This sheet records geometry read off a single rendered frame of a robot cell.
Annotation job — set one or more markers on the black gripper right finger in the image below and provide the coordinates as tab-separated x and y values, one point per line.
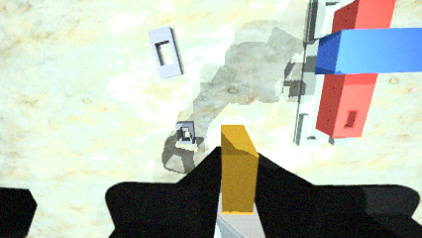
292	207

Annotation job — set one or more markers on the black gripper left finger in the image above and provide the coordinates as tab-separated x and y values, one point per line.
192	201

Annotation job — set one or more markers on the blue rectangular plate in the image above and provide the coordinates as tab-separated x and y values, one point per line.
371	50

